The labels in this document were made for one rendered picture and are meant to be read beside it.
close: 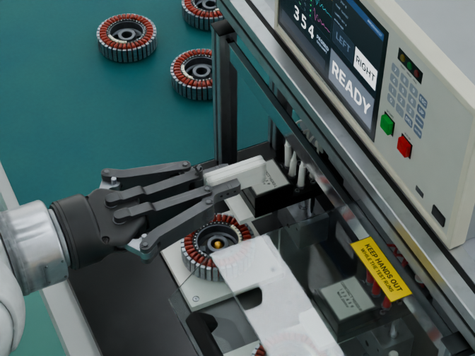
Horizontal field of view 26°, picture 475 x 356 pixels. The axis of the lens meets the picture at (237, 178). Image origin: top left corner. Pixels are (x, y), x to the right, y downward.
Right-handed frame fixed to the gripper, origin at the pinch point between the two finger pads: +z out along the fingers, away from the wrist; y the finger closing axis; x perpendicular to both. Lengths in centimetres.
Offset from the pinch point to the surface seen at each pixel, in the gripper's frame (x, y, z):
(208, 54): -40, -64, 25
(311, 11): 3.0, -19.2, 19.6
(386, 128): 0.3, 0.6, 19.0
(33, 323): -118, -78, -16
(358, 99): -1.6, -6.7, 19.6
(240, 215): -30.0, -18.3, 9.5
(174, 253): -39.9, -23.4, 0.9
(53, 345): -118, -70, -14
